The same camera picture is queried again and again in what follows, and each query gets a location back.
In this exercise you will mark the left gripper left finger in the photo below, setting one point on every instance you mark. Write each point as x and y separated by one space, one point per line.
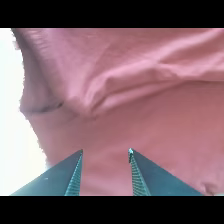
58 181

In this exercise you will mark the dark red garment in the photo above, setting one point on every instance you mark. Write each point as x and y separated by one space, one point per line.
133 100

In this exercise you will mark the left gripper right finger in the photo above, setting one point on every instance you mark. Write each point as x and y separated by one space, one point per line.
150 181

